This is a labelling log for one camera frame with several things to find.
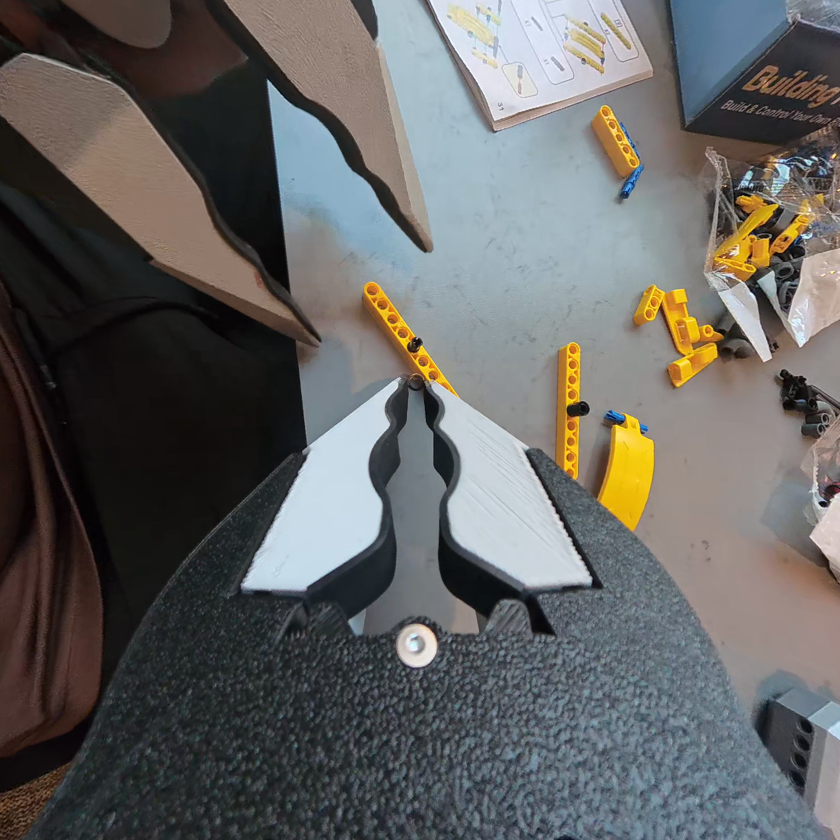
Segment blue cardboard kit box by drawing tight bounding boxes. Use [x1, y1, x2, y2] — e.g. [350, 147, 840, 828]
[669, 0, 840, 145]

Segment grey robot hub block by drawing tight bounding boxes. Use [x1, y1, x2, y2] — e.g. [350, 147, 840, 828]
[758, 686, 840, 818]

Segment yellow curved panel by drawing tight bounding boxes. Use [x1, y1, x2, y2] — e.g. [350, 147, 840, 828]
[596, 412, 656, 532]

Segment yellow slanted brick piece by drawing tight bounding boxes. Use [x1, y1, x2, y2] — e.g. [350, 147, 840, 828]
[667, 343, 719, 388]

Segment white instruction booklet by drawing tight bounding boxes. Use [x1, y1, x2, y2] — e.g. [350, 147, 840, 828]
[427, 0, 654, 132]

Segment long yellow holed beam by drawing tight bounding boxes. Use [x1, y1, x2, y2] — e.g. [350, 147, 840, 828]
[556, 343, 583, 480]
[362, 282, 458, 396]

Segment yellow angled panel piece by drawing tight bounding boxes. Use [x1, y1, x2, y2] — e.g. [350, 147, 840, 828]
[661, 289, 724, 357]

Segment person's torso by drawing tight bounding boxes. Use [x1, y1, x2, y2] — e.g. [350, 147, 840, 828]
[0, 276, 106, 762]

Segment loose black connector pieces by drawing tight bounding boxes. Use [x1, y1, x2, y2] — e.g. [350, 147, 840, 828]
[777, 369, 840, 439]

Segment clear bag black parts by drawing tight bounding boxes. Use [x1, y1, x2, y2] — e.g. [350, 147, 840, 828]
[807, 420, 840, 581]

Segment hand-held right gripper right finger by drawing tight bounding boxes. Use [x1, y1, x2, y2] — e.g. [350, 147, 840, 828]
[423, 381, 593, 634]

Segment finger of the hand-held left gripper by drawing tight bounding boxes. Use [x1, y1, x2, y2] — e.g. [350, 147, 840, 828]
[0, 52, 322, 347]
[223, 0, 434, 253]

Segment grey desk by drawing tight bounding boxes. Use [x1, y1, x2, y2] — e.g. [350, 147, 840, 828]
[269, 0, 840, 815]

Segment short thick yellow beam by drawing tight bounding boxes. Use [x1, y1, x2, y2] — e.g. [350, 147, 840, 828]
[591, 105, 641, 179]

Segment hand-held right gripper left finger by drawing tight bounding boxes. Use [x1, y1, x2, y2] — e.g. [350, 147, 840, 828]
[241, 377, 411, 634]

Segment dark grey connector pieces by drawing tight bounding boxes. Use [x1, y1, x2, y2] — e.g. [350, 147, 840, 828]
[712, 308, 782, 361]

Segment clear bag yellow connectors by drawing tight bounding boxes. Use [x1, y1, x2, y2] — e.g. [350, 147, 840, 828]
[702, 128, 840, 363]

